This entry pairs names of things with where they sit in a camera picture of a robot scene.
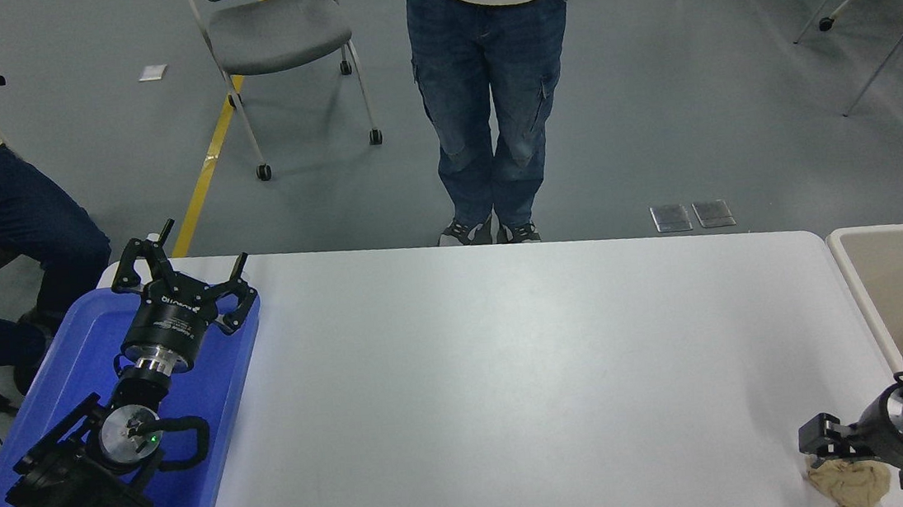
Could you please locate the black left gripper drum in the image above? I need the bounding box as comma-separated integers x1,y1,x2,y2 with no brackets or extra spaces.
115,275,225,378

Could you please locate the tan paper ball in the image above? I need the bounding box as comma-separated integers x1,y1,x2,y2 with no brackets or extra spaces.
802,448,895,507

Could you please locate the blue plastic tray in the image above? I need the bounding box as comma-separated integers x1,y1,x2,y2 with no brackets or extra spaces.
0,272,281,507

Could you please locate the silver floor plate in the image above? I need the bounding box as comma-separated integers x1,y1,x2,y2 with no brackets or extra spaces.
650,203,693,235
692,197,736,230

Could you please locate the grey wheeled chair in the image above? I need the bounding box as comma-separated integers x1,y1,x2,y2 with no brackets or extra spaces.
183,0,386,187

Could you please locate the standing person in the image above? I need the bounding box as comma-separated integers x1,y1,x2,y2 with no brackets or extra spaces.
400,0,604,253

